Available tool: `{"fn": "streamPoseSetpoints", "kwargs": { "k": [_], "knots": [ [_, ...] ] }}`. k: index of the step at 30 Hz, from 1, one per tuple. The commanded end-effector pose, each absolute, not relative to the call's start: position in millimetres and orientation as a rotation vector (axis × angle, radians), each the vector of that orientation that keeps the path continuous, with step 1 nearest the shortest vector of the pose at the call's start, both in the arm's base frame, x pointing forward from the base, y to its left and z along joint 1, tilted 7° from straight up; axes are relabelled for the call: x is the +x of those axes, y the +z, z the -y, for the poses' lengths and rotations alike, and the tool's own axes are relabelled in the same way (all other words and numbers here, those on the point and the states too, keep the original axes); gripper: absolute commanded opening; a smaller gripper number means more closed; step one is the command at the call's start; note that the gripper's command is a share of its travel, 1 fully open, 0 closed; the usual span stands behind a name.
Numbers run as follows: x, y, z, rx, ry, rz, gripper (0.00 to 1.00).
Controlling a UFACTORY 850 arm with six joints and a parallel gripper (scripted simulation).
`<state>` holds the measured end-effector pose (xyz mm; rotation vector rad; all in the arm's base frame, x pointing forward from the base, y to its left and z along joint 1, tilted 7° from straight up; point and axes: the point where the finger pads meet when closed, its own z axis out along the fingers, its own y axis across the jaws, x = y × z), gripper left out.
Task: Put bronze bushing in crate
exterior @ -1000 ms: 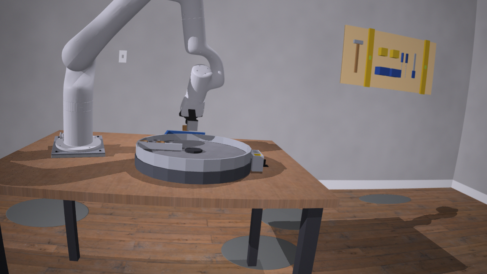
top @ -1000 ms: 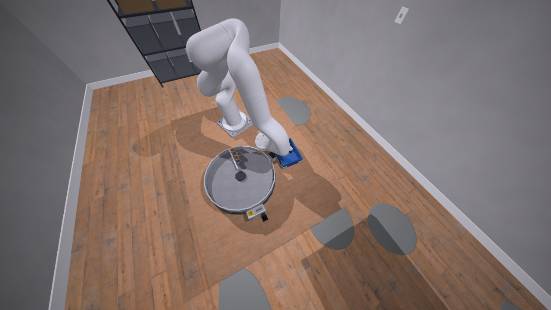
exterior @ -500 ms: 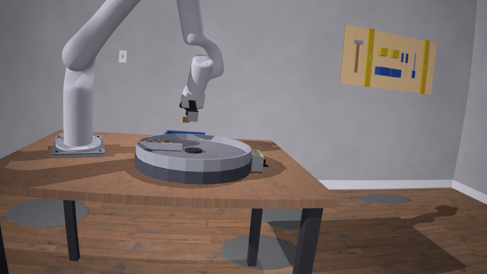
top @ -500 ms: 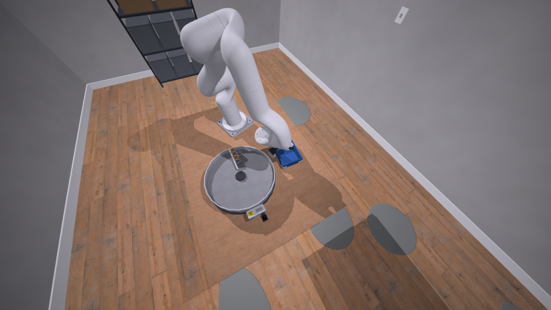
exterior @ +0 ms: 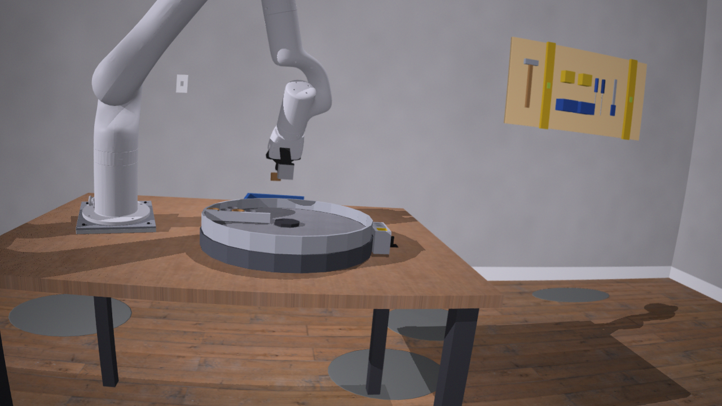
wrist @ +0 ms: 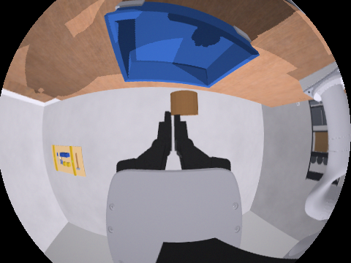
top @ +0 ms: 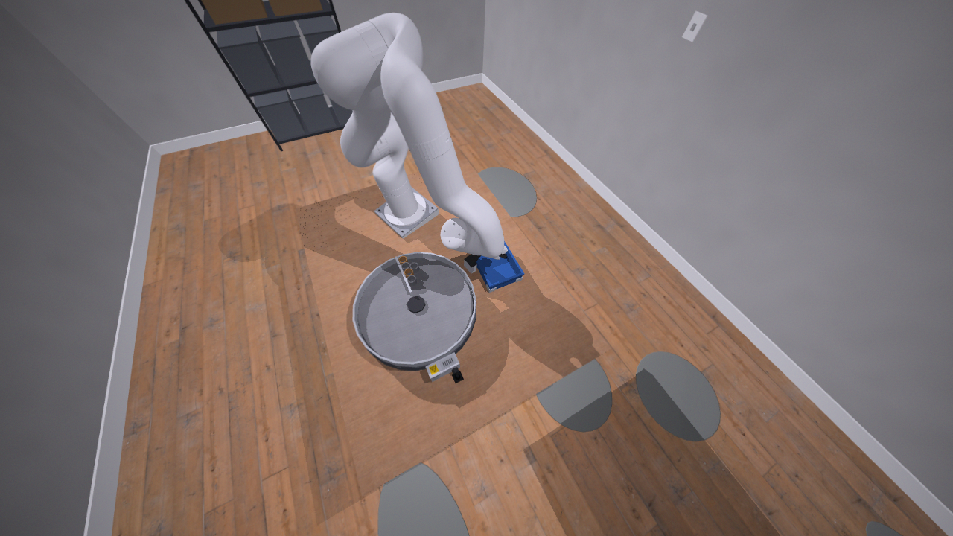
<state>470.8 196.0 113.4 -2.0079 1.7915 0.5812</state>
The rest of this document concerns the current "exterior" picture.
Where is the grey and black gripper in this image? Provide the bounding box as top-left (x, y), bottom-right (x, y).
top-left (266, 127), bottom-right (305, 172)

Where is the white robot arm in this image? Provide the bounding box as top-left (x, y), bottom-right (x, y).
top-left (82, 0), bottom-right (332, 226)

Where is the blue plastic crate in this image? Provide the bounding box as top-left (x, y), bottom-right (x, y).
top-left (244, 193), bottom-right (304, 200)

